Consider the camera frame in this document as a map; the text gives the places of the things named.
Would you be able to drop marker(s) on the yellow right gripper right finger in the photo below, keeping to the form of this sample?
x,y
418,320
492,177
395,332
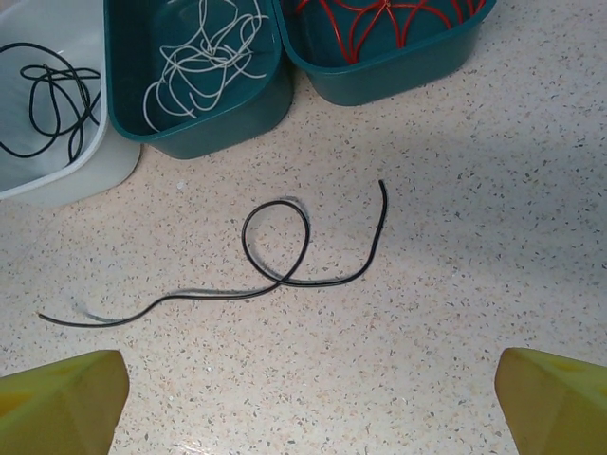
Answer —
x,y
555,412

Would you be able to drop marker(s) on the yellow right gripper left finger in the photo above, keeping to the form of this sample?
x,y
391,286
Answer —
x,y
52,412

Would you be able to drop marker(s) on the teal plastic bin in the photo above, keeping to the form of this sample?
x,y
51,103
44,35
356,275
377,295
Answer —
x,y
133,71
393,80

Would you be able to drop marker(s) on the white plastic bin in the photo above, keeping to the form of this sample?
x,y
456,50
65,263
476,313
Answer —
x,y
109,170

